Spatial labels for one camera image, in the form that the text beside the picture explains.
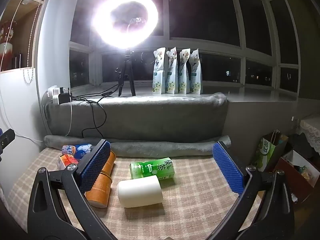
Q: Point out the black tripod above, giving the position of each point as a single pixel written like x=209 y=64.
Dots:
x=126 y=67

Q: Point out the white lace cloth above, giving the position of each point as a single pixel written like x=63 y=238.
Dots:
x=311 y=126

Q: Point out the black power adapter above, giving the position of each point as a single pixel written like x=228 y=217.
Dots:
x=65 y=98

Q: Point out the green tea carton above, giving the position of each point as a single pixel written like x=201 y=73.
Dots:
x=152 y=167

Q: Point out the white power strip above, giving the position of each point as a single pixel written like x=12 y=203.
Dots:
x=53 y=93

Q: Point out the red white vase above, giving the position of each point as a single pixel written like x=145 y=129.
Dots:
x=5 y=52

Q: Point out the wooden shelf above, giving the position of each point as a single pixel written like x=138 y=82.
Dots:
x=27 y=30

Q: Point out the rolled grey blanket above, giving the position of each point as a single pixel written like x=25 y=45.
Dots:
x=162 y=148

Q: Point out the blue drink can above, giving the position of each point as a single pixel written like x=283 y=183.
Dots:
x=78 y=151

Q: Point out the white green stand-up pouch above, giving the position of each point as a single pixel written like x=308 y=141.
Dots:
x=195 y=76
x=158 y=76
x=172 y=75
x=183 y=76

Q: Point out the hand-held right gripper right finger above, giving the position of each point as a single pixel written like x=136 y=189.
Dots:
x=228 y=168

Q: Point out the white cup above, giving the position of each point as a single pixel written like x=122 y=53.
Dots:
x=140 y=192

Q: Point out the green paper bag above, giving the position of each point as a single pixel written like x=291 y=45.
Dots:
x=266 y=152

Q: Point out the brown cardboard box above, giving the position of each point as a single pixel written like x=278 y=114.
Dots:
x=297 y=177

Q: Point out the small orange drink carton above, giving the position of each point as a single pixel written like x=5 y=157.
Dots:
x=66 y=161

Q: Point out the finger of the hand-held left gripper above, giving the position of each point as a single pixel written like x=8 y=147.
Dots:
x=7 y=135

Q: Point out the beige checked cloth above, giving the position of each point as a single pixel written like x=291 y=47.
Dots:
x=200 y=205

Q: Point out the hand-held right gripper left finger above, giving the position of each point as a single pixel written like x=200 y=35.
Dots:
x=96 y=165

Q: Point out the orange cylinder tube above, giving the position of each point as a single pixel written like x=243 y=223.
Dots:
x=101 y=188

